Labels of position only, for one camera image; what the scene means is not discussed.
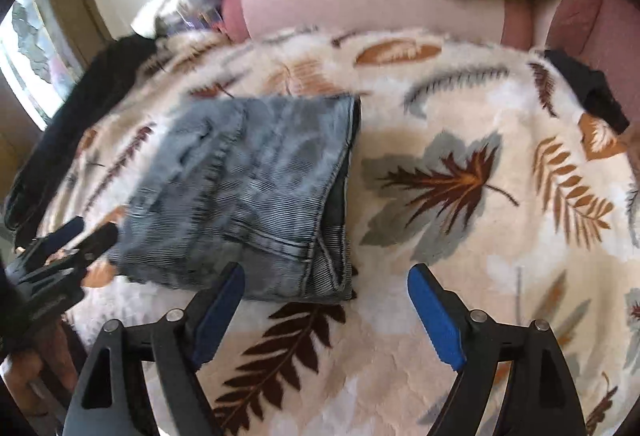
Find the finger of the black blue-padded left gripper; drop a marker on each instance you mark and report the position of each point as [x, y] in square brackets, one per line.
[98, 243]
[43, 247]

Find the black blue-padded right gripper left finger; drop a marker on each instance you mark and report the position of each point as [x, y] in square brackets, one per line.
[111, 397]

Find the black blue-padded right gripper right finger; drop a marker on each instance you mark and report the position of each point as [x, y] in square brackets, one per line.
[540, 397]

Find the grey denim pants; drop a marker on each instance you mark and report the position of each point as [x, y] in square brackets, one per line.
[261, 182]

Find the black cloth by sofa arm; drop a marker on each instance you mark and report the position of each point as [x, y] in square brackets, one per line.
[591, 89]

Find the black garment on blanket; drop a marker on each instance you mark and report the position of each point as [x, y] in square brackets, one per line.
[108, 78]

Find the cream leaf-print fleece blanket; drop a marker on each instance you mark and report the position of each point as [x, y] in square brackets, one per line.
[474, 159]

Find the window with wooden frame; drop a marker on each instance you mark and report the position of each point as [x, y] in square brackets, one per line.
[46, 46]

